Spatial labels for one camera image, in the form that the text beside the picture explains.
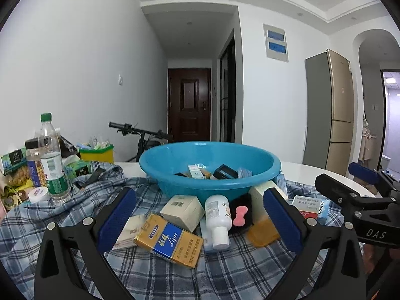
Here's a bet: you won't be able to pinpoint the hanging beige coat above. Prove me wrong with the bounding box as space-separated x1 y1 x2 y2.
358 112 380 163

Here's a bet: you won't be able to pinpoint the nut jar black lid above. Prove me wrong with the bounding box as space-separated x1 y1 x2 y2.
25 137 47 189

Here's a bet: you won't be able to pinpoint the small cream box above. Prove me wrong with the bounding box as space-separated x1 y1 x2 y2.
160 194 206 233

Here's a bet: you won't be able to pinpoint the amber soap box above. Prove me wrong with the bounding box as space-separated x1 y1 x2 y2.
247 217 281 248

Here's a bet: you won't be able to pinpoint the bicycle handlebar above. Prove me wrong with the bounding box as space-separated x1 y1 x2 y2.
108 121 174 163

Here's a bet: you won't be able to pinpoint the white lotion bottle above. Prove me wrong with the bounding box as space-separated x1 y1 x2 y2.
204 194 233 251

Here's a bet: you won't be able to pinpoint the pale blue cigarette pack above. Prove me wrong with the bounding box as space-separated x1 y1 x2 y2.
315 199 330 221

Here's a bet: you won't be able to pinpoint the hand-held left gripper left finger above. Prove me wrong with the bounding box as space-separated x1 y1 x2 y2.
34 187 137 300

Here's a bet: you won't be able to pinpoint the person's right hand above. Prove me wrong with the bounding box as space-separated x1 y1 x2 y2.
362 243 377 277

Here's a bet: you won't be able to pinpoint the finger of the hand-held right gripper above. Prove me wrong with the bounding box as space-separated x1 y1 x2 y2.
348 162 386 191
314 173 368 222

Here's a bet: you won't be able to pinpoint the blue plaid shirt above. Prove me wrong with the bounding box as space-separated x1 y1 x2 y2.
0 161 371 300

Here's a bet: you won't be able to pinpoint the white small jar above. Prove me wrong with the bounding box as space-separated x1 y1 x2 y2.
28 186 51 204

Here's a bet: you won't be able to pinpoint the beige napkin packet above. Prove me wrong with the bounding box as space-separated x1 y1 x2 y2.
112 214 147 251

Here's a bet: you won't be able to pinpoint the wall electrical panel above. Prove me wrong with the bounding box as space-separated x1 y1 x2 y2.
262 23 290 63

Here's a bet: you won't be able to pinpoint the nut snack bag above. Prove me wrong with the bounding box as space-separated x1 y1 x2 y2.
4 165 33 191

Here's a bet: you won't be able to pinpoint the dark wooden door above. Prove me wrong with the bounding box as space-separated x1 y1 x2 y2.
168 68 211 143

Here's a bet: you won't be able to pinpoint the brown snack bag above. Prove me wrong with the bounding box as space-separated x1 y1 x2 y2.
59 135 80 160

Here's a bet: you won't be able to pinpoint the black strap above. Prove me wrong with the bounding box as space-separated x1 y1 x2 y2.
82 168 107 190

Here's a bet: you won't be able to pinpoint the dark sliding door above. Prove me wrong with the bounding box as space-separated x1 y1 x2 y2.
219 29 237 144

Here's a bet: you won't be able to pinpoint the blue plastic basin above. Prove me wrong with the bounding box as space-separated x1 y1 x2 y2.
139 141 282 202

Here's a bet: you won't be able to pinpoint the yellow green container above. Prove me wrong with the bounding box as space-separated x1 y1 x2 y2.
78 144 115 164

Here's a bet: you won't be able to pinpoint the black fuzzy cloth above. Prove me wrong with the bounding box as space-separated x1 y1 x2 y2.
226 193 254 233

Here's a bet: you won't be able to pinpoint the pink bow hair clip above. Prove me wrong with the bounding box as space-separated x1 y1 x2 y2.
232 206 247 227

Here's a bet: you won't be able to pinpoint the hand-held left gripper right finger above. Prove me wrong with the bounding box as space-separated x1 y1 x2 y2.
263 189 367 300

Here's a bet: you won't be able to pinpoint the clear plastic packets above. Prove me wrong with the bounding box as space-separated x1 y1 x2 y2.
83 134 111 149

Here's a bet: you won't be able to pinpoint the gold refrigerator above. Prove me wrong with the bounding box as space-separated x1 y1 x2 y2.
304 49 355 177

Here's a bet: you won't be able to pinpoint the clear tissue pack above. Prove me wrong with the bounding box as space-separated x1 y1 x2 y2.
199 217 216 252

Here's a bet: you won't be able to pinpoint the large cream box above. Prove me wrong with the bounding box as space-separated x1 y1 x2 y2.
248 185 290 226

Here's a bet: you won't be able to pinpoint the white printed box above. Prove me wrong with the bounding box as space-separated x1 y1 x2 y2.
290 194 324 213

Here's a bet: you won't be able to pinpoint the yellow green snack packet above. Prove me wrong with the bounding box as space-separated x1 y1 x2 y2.
0 187 32 211

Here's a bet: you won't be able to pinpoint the clear bottle green cap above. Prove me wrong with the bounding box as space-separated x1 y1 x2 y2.
38 112 71 206

